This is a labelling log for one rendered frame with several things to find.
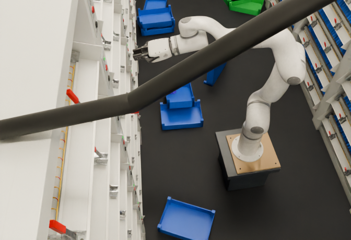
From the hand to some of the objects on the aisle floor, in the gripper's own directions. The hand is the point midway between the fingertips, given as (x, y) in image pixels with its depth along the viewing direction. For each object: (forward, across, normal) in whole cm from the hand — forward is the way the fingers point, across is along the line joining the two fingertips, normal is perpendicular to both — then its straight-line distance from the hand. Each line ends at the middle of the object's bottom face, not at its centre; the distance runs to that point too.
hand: (137, 54), depth 158 cm
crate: (-3, -54, +102) cm, 115 cm away
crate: (-2, -38, +106) cm, 113 cm away
